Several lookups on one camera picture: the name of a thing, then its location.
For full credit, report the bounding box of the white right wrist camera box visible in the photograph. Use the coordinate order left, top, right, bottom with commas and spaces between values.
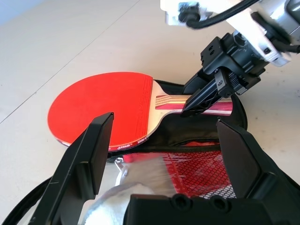
160, 0, 293, 68

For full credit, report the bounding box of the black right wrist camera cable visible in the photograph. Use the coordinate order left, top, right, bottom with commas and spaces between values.
178, 0, 258, 30

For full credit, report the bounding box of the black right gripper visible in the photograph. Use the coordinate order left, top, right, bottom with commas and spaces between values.
180, 31, 267, 118

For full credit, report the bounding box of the red ping-pong paddle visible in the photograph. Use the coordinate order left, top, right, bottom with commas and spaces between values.
47, 72, 235, 150

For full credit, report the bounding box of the red and black paddle case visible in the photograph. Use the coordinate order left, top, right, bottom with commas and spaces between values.
0, 79, 248, 225

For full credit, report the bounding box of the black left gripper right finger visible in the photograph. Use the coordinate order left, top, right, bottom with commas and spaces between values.
216, 119, 300, 207

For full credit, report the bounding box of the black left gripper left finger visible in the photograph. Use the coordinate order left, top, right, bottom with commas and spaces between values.
30, 112, 115, 225

